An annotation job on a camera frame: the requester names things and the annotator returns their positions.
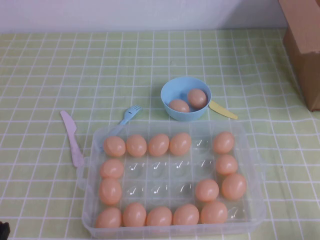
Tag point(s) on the brown cardboard box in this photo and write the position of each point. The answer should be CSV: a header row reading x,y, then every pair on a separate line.
x,y
305,37

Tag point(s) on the lilac plastic knife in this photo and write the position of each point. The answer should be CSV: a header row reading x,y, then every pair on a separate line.
x,y
71,135

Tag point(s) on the green checked tablecloth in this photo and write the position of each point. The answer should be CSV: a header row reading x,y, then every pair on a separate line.
x,y
50,75

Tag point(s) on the yellow plastic knife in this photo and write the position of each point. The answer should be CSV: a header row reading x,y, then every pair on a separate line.
x,y
222,111

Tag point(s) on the transparent plastic egg box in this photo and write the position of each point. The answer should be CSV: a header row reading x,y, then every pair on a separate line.
x,y
160,175

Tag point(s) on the orange plastic egg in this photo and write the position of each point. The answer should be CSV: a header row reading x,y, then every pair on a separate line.
x,y
197,98
234,186
136,145
134,214
158,145
207,190
179,105
114,146
214,212
180,143
186,215
110,191
111,168
108,218
226,164
223,142
159,216

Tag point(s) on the light blue plastic bowl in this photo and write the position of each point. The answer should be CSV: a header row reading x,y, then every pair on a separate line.
x,y
175,86

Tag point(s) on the light blue plastic fork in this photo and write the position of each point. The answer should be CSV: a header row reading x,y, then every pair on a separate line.
x,y
127,116

